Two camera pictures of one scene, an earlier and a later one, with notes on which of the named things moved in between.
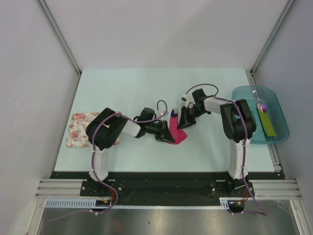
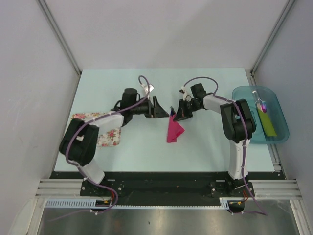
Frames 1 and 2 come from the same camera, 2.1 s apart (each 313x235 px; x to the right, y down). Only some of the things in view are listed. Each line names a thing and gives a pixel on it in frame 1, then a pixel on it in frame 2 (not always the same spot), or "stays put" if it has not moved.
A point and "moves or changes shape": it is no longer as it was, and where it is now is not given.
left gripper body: [163, 133] to [149, 106]
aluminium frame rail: [280, 188] stays put
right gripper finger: [182, 123] to [180, 113]
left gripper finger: [168, 136] to [157, 110]
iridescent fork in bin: [263, 106] stays put
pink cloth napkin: [178, 134] moves or changes shape
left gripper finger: [166, 139] to [156, 113]
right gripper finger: [180, 126] to [181, 118]
